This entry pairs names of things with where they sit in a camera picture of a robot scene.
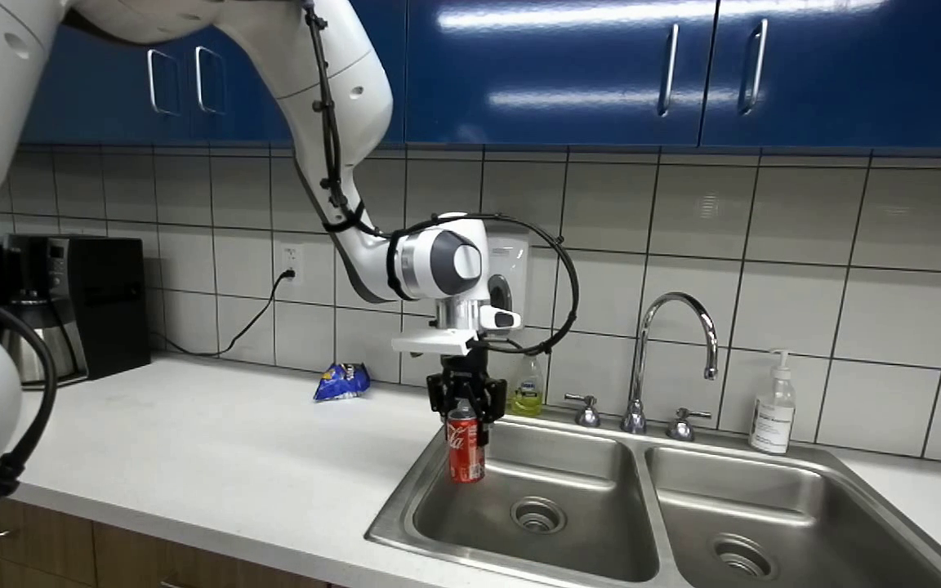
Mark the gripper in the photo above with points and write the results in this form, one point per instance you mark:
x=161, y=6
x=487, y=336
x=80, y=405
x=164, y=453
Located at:
x=470, y=380

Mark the red soda can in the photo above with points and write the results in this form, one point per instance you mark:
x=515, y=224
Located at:
x=465, y=457

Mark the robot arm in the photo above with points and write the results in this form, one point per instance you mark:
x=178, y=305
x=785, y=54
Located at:
x=340, y=90

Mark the double stainless steel sink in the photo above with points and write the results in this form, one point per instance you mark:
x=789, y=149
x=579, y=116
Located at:
x=601, y=523

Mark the yellow dish soap bottle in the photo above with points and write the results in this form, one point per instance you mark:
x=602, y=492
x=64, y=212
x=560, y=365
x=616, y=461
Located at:
x=528, y=396

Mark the chrome tap lever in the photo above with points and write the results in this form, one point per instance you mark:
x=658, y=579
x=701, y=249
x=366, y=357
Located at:
x=586, y=411
x=681, y=425

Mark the blue chip bag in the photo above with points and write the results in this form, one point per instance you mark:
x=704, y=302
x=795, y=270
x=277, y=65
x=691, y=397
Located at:
x=342, y=381

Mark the chrome gooseneck tap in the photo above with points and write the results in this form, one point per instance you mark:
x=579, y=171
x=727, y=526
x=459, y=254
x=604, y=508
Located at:
x=642, y=359

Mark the white pump soap bottle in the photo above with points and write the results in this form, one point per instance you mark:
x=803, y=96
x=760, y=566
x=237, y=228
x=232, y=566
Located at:
x=773, y=416

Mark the blue cabinet door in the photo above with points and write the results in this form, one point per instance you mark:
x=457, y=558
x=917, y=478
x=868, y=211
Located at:
x=560, y=73
x=95, y=90
x=862, y=73
x=246, y=114

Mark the wooden drawer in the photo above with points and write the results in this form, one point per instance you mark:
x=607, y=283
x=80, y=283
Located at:
x=46, y=543
x=160, y=559

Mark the black coffee maker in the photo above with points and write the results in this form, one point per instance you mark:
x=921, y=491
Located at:
x=103, y=302

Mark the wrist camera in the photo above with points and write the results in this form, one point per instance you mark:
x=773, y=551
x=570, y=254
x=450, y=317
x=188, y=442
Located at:
x=438, y=341

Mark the white wall dispenser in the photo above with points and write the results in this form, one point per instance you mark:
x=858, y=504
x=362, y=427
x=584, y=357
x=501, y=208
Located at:
x=513, y=265

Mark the white wall socket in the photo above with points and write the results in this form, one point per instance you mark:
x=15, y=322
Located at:
x=292, y=263

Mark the blue wall cabinet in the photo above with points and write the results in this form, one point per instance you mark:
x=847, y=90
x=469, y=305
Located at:
x=560, y=73

